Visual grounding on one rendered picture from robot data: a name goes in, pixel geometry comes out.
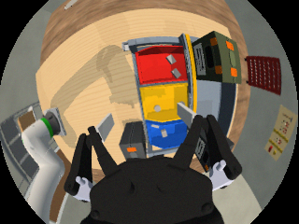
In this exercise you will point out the dark grey metal shelf rack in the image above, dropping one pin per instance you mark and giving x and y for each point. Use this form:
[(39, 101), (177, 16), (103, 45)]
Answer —
[(213, 98)]

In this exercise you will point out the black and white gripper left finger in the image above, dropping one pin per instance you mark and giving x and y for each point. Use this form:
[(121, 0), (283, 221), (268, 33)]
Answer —
[(78, 183)]

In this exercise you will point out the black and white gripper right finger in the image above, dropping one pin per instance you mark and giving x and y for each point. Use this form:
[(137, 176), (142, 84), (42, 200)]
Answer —
[(225, 168)]

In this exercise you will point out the blue open bin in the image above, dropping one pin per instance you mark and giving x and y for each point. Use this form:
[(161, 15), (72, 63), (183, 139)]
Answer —
[(175, 133)]

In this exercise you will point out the yellow bin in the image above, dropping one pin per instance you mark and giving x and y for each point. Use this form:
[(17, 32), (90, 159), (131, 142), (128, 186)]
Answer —
[(167, 98)]

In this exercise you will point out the yellow flat bar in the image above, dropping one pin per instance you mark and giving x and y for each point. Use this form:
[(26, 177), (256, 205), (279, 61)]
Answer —
[(194, 88)]

